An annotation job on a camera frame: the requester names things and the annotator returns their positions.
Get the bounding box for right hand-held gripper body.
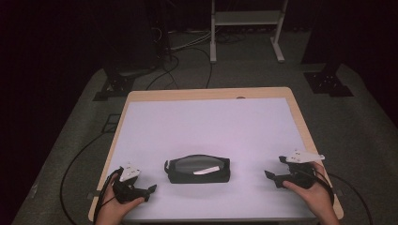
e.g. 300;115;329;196
276;149;326;190

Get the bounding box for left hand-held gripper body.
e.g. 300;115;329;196
112;162;148;204

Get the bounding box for black pencil case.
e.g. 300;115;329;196
163;154;232;185

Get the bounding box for white glue stick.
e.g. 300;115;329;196
192;166;221;176

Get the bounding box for person's left hand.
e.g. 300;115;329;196
94;172;146;225

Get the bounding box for person's right hand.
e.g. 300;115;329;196
282;161;341;225

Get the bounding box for white table mat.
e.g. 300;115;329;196
107;97;317;221

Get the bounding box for black stand base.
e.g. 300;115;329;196
92;69;136;102
302;61;355;98

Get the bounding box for dark equipment cabinet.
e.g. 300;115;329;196
101;0;173;76

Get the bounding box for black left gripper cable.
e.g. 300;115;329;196
59;132;125;225

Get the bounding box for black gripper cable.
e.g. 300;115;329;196
59;132;125;225
314;170;374;225

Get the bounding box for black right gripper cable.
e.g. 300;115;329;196
314;170;374;225

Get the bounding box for black wire floor frame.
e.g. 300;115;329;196
99;113;122;134

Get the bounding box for black floor cable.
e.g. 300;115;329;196
145;46;214;92

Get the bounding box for white floor cables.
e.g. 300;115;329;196
168;28;214;53

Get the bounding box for white desk frame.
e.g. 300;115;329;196
209;0;289;65

